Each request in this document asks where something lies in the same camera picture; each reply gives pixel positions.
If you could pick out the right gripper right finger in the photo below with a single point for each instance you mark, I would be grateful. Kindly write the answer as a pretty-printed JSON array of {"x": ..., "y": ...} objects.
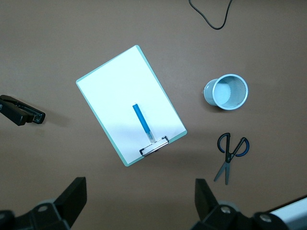
[{"x": 211, "y": 213}]

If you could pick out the blue marker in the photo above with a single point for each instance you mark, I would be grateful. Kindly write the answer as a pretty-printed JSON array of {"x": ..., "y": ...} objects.
[{"x": 142, "y": 121}]

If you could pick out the black stapler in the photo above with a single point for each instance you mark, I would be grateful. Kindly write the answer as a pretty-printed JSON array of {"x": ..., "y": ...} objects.
[{"x": 16, "y": 112}]

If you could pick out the light blue mesh cup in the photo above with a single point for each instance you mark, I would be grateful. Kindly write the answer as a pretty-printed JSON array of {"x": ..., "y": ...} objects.
[{"x": 216, "y": 95}]

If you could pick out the black stacked document tray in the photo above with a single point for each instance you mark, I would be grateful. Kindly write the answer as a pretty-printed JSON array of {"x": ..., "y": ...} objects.
[{"x": 292, "y": 215}]

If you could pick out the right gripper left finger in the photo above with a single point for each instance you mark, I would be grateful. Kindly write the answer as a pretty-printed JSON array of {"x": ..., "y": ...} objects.
[{"x": 64, "y": 208}]

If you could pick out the white clipboard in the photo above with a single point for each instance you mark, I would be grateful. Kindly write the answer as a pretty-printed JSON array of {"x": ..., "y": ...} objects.
[{"x": 120, "y": 91}]

